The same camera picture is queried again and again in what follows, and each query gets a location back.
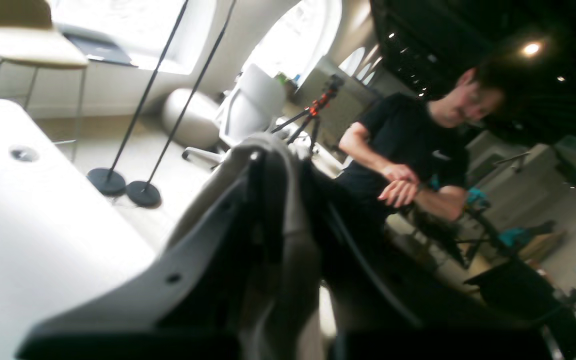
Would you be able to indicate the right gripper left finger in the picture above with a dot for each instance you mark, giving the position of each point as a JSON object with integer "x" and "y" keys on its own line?
{"x": 200, "y": 300}

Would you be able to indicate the white office chair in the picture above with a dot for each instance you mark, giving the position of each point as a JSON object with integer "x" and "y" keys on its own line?
{"x": 253, "y": 106}

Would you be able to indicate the table cable grommet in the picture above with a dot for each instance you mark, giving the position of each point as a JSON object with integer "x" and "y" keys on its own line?
{"x": 23, "y": 153}

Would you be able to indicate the beige bar stool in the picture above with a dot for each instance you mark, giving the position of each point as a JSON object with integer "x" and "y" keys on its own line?
{"x": 28, "y": 37}

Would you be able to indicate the person in black shirt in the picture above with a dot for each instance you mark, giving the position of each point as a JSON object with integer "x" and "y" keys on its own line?
{"x": 408, "y": 151}

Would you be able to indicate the right black floor stand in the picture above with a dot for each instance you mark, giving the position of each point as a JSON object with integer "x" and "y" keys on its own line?
{"x": 143, "y": 193}

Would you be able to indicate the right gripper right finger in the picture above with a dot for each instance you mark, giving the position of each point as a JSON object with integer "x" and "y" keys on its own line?
{"x": 386, "y": 306}

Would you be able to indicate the beige T-shirt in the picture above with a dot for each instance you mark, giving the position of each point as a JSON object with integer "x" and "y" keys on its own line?
{"x": 289, "y": 328}

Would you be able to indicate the orange black tripod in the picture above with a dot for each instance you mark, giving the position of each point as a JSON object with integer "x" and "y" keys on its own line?
{"x": 312, "y": 114}

